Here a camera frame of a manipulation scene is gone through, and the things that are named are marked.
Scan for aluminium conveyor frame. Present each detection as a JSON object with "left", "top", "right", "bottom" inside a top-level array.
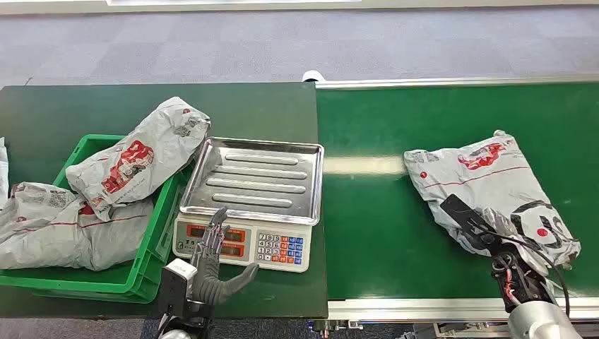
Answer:
[{"left": 302, "top": 70, "right": 599, "bottom": 339}]

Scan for steel scale tray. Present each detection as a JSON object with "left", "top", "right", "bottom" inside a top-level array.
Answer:
[{"left": 179, "top": 136, "right": 325, "bottom": 227}]

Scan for grey courier bag red print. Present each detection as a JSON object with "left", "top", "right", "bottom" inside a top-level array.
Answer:
[{"left": 65, "top": 97, "right": 211, "bottom": 222}]

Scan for green conveyor belt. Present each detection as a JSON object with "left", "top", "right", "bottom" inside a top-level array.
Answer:
[{"left": 316, "top": 82, "right": 599, "bottom": 301}]

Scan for white plastic bag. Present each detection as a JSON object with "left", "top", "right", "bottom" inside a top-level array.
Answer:
[{"left": 0, "top": 136, "right": 10, "bottom": 210}]

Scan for green plastic crate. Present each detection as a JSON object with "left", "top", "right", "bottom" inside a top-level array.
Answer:
[{"left": 0, "top": 134, "right": 194, "bottom": 304}]

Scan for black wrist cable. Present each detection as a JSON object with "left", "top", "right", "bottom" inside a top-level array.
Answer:
[{"left": 486, "top": 228, "right": 571, "bottom": 320}]

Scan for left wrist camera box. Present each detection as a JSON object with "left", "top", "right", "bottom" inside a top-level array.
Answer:
[{"left": 158, "top": 258, "right": 198, "bottom": 320}]

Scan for grey courier bag red line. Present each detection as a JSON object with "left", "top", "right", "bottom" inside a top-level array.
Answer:
[{"left": 0, "top": 181, "right": 155, "bottom": 273}]

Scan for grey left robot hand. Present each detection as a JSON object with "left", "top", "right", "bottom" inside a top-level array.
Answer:
[{"left": 191, "top": 206, "right": 261, "bottom": 308}]

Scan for grey courier bag black print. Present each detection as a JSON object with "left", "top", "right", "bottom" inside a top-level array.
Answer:
[{"left": 403, "top": 130, "right": 582, "bottom": 277}]

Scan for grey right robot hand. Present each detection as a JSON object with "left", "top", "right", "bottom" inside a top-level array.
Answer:
[{"left": 482, "top": 208, "right": 557, "bottom": 314}]

